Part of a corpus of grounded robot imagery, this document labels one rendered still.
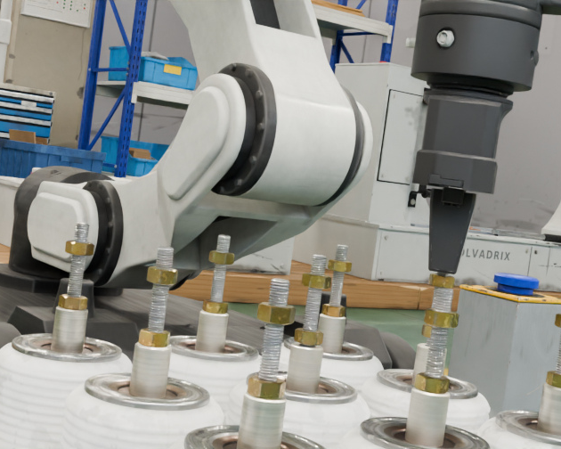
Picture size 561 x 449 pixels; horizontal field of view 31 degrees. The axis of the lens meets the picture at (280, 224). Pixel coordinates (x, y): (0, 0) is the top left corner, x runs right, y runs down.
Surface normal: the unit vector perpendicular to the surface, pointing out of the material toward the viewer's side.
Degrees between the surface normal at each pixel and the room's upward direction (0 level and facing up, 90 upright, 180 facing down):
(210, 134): 90
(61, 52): 90
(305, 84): 43
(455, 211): 90
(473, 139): 90
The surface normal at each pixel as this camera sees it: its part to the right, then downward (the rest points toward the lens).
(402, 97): 0.56, 0.12
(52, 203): -0.81, -0.08
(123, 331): 0.49, -0.62
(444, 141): -0.22, 0.03
